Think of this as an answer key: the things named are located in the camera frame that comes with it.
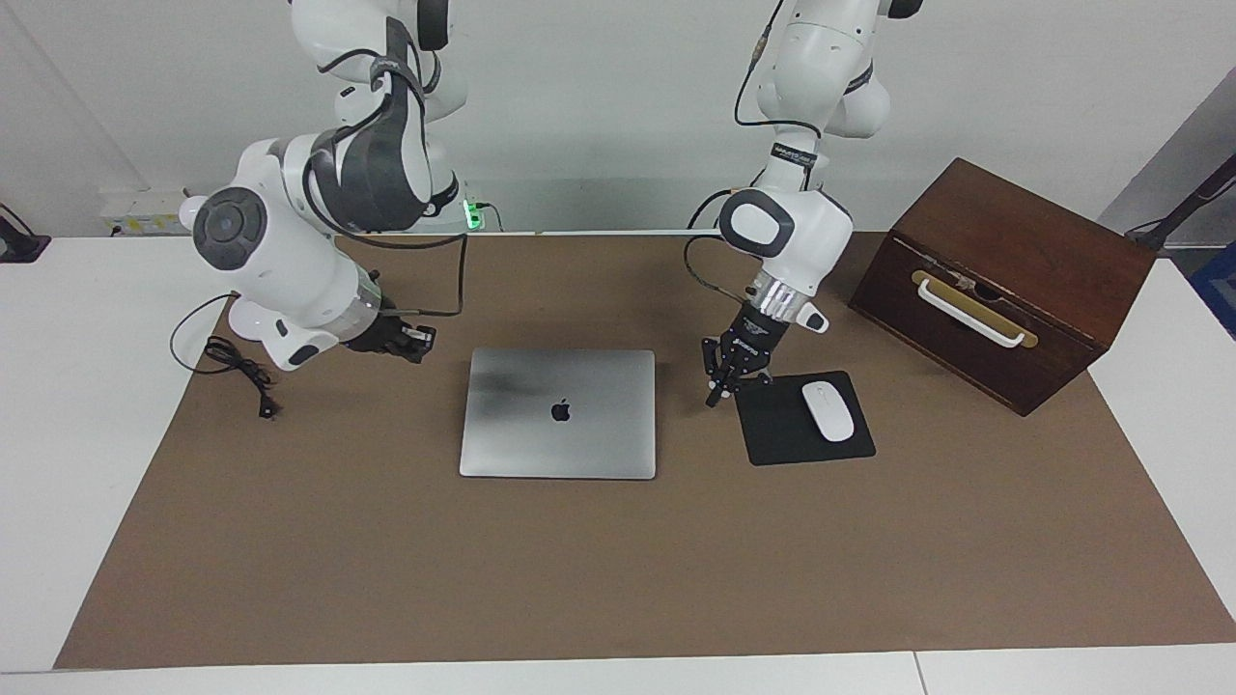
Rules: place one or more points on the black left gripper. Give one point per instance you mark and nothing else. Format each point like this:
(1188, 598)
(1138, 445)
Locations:
(744, 347)

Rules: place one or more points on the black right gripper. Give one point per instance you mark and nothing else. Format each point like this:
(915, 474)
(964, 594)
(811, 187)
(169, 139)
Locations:
(381, 330)

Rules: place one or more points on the silver laptop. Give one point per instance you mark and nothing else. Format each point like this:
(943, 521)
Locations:
(599, 434)

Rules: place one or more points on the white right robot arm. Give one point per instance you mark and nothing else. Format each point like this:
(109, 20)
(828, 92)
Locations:
(290, 261)

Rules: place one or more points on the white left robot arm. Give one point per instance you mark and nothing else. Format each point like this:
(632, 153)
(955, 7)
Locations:
(821, 58)

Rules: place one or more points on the black mouse pad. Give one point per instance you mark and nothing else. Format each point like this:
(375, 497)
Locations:
(772, 425)

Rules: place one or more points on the white computer mouse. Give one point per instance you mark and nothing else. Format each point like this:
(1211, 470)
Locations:
(828, 412)

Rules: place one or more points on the white desk lamp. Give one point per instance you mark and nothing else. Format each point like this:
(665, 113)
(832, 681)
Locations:
(241, 323)

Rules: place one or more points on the brown table mat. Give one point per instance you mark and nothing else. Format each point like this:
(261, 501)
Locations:
(386, 579)

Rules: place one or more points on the white power strip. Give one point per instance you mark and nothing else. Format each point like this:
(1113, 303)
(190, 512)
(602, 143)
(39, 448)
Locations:
(135, 222)

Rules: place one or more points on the dark brown wooden box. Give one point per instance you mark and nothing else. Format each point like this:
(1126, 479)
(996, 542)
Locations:
(1043, 251)

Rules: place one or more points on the blue bin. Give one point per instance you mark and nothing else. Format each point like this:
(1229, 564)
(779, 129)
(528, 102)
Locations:
(1221, 285)

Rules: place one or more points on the black stand pole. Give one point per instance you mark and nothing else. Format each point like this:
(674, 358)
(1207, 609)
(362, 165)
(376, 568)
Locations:
(1197, 198)

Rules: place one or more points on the black clamp mount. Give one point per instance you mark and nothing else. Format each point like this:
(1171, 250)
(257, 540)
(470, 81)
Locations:
(19, 246)

